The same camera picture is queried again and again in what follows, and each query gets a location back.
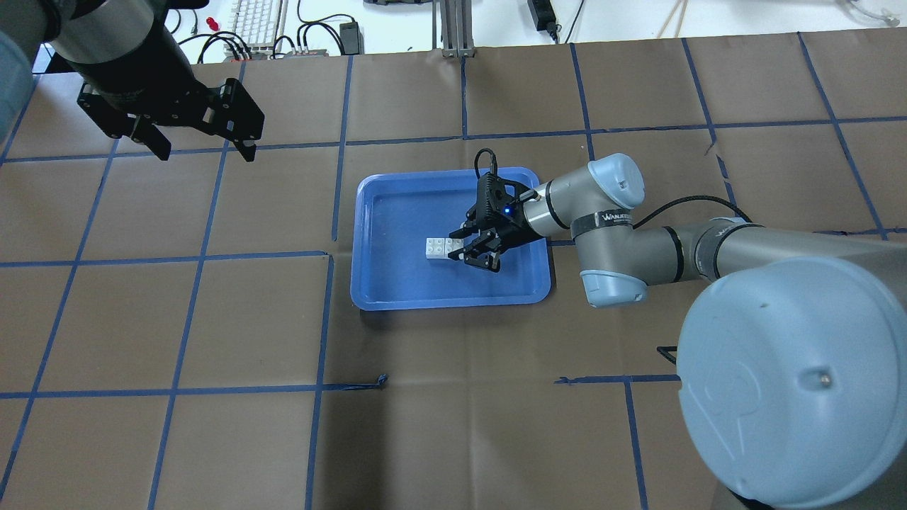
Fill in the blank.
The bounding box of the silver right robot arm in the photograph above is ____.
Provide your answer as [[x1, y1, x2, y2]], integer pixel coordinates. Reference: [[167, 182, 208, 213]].
[[430, 154, 906, 509]]

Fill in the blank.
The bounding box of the blue plastic tray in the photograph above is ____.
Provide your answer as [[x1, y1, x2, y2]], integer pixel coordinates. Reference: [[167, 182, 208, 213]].
[[350, 170, 553, 311]]

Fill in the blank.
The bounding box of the white computer keyboard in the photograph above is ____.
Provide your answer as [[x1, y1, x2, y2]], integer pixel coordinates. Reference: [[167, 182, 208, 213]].
[[225, 1, 289, 55]]

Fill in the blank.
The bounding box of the white smooth building block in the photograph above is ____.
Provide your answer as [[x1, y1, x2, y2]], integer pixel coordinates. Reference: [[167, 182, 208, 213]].
[[424, 237, 449, 259]]

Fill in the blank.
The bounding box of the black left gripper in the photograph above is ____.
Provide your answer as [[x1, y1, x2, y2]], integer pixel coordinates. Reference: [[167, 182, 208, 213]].
[[77, 62, 265, 162]]

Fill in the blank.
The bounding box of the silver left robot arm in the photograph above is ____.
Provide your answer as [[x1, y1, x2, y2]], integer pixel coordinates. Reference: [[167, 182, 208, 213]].
[[1, 1, 265, 162]]

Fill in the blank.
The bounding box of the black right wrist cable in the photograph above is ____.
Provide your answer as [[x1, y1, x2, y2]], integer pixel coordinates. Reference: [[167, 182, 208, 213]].
[[473, 147, 753, 230]]

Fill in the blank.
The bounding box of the black power brick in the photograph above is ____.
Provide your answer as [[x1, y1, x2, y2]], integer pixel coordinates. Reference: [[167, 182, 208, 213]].
[[526, 0, 558, 33]]

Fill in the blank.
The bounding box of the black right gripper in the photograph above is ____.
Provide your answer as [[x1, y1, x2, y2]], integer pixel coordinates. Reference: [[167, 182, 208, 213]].
[[449, 171, 541, 273]]

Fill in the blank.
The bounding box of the white studded building block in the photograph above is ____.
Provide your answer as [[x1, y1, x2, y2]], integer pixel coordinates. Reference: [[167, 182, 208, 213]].
[[444, 238, 474, 263]]

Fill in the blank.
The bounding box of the black power adapter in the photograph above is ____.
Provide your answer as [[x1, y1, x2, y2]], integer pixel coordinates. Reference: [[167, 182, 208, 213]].
[[338, 21, 365, 55]]

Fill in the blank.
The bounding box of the aluminium profile post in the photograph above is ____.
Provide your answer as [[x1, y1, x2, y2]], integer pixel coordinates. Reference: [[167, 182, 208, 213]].
[[433, 1, 476, 59]]

